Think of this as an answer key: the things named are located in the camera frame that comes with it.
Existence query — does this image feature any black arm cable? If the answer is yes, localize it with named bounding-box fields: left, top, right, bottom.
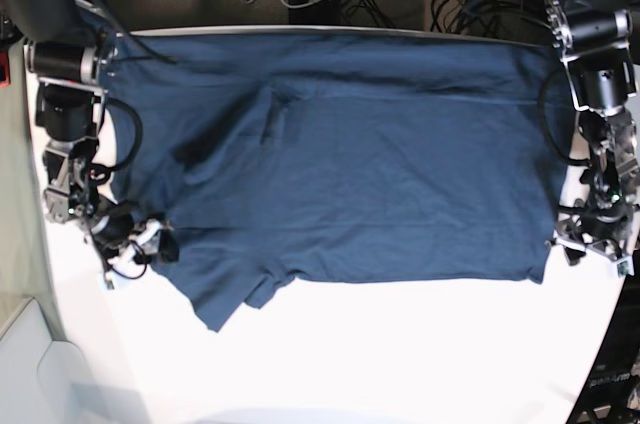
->
left=537, top=68, right=591, bottom=168
left=97, top=96, right=145, bottom=180

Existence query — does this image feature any dark blue t-shirt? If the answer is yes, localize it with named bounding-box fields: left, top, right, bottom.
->
left=108, top=32, right=566, bottom=331

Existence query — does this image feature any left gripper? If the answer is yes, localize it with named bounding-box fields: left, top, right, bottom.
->
left=553, top=201, right=635, bottom=255

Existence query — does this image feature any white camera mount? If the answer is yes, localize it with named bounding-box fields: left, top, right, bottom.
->
left=90, top=218, right=180, bottom=291
left=545, top=235, right=635, bottom=278

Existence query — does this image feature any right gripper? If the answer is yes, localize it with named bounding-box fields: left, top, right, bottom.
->
left=82, top=201, right=180, bottom=279

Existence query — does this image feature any red clamp at table edge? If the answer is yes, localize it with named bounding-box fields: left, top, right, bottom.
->
left=0, top=51, right=11, bottom=88

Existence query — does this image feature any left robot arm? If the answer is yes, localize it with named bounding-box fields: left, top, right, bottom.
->
left=537, top=0, right=639, bottom=277

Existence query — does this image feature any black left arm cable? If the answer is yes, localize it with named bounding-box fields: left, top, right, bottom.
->
left=537, top=68, right=591, bottom=168

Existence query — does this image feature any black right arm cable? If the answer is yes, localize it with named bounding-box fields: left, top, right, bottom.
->
left=97, top=96, right=145, bottom=180

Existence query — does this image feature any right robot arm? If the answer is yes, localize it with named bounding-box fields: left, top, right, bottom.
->
left=1, top=0, right=179, bottom=281

